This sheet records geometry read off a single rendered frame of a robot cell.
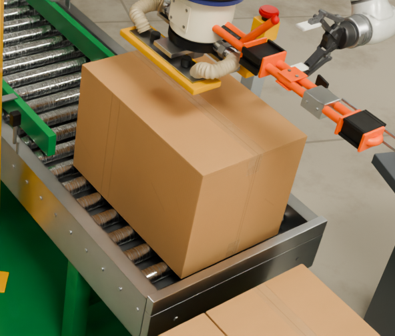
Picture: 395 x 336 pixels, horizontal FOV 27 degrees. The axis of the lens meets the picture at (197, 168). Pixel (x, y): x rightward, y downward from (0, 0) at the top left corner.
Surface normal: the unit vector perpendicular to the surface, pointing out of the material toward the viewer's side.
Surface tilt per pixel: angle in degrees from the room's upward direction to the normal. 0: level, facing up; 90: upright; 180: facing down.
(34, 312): 0
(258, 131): 0
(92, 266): 90
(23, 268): 0
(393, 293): 90
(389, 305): 90
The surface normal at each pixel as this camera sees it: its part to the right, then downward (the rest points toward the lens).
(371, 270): 0.16, -0.77
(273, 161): 0.61, 0.57
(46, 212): -0.78, 0.29
